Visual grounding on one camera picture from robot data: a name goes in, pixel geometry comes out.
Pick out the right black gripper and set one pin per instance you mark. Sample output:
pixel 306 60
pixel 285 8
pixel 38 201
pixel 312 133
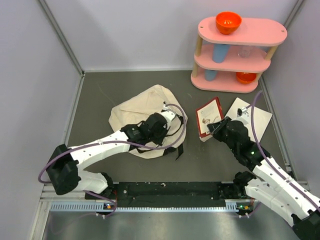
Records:
pixel 216 128

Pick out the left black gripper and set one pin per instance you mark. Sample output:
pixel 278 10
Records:
pixel 164 130

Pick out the red cover book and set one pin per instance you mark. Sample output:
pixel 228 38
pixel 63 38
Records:
pixel 209 113

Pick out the cream canvas student backpack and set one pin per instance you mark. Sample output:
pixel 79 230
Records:
pixel 140 107

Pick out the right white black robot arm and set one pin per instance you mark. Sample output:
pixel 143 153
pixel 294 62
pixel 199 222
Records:
pixel 267 182

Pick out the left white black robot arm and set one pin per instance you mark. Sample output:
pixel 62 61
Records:
pixel 66 169

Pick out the white square notebook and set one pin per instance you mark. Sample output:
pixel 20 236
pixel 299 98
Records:
pixel 261 118

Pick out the blue cup on bottom shelf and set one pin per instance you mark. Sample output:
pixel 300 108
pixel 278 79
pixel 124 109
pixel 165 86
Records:
pixel 210 75

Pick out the blue cup on shelf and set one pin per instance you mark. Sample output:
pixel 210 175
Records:
pixel 219 52
pixel 210 75

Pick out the orange bowl on bottom shelf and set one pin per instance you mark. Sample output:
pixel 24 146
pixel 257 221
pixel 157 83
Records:
pixel 245 77

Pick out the orange bowl on shelf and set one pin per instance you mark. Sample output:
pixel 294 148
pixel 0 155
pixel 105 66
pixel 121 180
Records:
pixel 227 22
pixel 245 77

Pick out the pink three-tier shelf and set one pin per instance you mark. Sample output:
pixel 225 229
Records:
pixel 265 35

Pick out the blue cup on middle shelf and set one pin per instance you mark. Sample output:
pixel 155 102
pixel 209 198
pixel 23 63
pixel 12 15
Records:
pixel 219 52

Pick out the clear glass on middle shelf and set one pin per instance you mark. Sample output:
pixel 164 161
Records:
pixel 244 51

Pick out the orange bowl on top shelf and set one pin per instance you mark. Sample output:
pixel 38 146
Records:
pixel 227 22

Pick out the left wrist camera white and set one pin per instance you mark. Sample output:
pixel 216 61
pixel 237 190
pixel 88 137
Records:
pixel 168 114

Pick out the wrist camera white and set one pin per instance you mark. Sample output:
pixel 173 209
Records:
pixel 243 115
pixel 168 114

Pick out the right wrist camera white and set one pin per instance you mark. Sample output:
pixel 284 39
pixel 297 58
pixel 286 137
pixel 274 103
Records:
pixel 243 115

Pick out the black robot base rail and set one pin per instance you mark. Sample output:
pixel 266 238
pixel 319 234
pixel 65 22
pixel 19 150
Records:
pixel 173 194

